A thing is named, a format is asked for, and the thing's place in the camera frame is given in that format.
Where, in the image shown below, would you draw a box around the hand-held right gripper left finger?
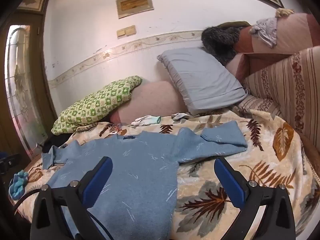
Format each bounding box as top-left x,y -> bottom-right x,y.
30,156 -> 113,240

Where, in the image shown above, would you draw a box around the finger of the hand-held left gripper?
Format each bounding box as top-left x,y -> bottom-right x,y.
0,152 -> 21,178

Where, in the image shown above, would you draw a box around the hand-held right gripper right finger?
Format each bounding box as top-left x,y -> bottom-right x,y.
214,157 -> 297,240

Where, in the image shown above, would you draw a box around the light blue knit sweater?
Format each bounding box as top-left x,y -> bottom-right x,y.
41,120 -> 248,240

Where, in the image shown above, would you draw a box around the light blue fluffy cloth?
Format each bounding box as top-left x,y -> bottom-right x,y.
9,170 -> 30,200

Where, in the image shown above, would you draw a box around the beige leaf print blanket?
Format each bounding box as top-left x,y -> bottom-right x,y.
15,109 -> 317,240

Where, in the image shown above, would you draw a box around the white gloves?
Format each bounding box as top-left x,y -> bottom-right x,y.
131,115 -> 161,127

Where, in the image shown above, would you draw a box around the green checked pillow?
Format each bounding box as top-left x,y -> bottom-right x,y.
51,75 -> 143,135

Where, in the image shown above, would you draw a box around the small grey sock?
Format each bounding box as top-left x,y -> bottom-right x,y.
171,112 -> 192,120

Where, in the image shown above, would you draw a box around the wooden door with stained glass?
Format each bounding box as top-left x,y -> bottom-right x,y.
0,0 -> 58,160

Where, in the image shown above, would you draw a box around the pink pillow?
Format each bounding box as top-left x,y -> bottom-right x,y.
111,80 -> 187,125

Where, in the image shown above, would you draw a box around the grey-blue pillow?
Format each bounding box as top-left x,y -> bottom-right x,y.
157,47 -> 250,117

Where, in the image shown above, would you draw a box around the dark furry garment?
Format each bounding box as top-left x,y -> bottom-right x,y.
201,21 -> 252,65

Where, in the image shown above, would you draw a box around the grey crumpled cloth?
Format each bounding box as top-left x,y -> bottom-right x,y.
249,17 -> 279,48

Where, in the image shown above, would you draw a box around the pink folded quilt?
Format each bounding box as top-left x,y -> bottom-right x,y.
225,12 -> 320,80

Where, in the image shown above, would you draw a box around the small beige cloth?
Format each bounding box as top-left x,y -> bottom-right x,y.
275,7 -> 295,18

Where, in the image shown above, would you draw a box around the black cable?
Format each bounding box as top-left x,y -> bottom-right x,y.
12,190 -> 42,212

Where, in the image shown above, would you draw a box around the beige light switch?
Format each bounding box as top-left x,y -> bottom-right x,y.
116,25 -> 137,39

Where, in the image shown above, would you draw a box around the beige wall panel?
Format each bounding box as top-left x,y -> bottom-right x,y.
116,0 -> 154,19

